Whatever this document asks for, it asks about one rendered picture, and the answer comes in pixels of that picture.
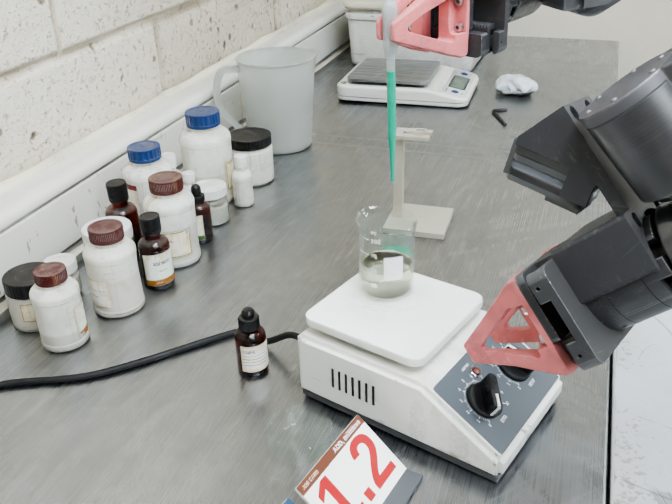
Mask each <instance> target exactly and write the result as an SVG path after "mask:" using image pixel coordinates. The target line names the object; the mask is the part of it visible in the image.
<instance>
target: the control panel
mask: <svg viewBox="0 0 672 504"><path fill-rule="evenodd" d="M507 344H513V345H515V346H516V347H518V348H520V349H528V348H527V347H526V346H525V345H524V344H522V343H495V342H494V341H493V339H492V337H491V336H489V337H488V339H487V340H486V341H485V345H486V346H487V347H488V348H504V347H505V346H506V345H507ZM473 367H478V368H479V369H480V370H481V373H480V375H476V374H474V373H473V371H472V368H473ZM488 373H493V374H494V375H496V377H497V381H498V385H499V390H500V395H501V399H502V402H503V410H502V412H501V414H500V415H498V416H497V417H495V418H485V417H483V416H481V415H479V414H478V413H476V412H475V411H474V410H473V409H472V407H471V406H470V404H469V402H468V399H467V390H468V388H469V386H470V385H471V384H472V383H474V382H480V381H481V380H482V379H483V378H484V377H485V376H486V375H487V374H488ZM558 377H559V376H558V375H556V374H551V373H546V372H541V371H536V370H534V371H533V372H532V373H531V374H530V376H529V378H528V379H526V380H525V381H521V382H519V381H514V380H512V379H510V378H509V377H507V376H506V375H505V374H504V373H503V372H502V371H501V369H500V367H499V365H495V364H484V363H475V362H473V361H472V359H471V358H470V356H469V354H468V353H467V352H466V353H465V354H464V355H463V356H462V358H461V359H460V360H459V361H458V362H457V363H456V364H455V365H454V366H453V367H452V368H451V369H450V370H449V371H448V372H447V373H446V375H445V376H444V377H443V378H442V379H441V380H440V381H439V382H438V383H437V384H436V385H435V386H434V388H433V390H434V391H435V392H436V393H437V394H438V395H439V396H440V397H441V398H442V399H443V400H444V401H445V402H446V403H447V404H448V405H449V406H450V407H451V408H452V409H454V410H455V411H456V412H457V413H458V414H459V415H460V416H461V417H462V418H463V419H464V420H465V421H466V422H467V423H468V424H469V425H470V426H471V427H472V428H473V429H474V430H476V431H477V432H478V433H479V434H480V435H481V436H482V437H483V438H484V439H485V440H486V441H487V442H488V443H489V444H490V445H491V446H492V447H493V448H494V449H495V450H496V451H498V452H499V453H500V454H501V455H502V454H503V453H504V452H505V451H506V449H507V448H508V447H509V445H510V444H511V442H512V441H513V440H514V438H515V437H516V436H517V434H518V433H519V431H520V430H521V429H522V427H523V426H524V425H525V423H526V422H527V420H528V419H529V418H530V416H531V415H532V414H533V412H534V411H535V409H536V408H537V407H538V405H539V404H540V403H541V401H542V400H543V398H544V397H545V396H546V394H547V393H548V392H549V390H550V389H551V387H552V386H553V385H554V383H555V382H556V381H557V379H558Z"/></svg>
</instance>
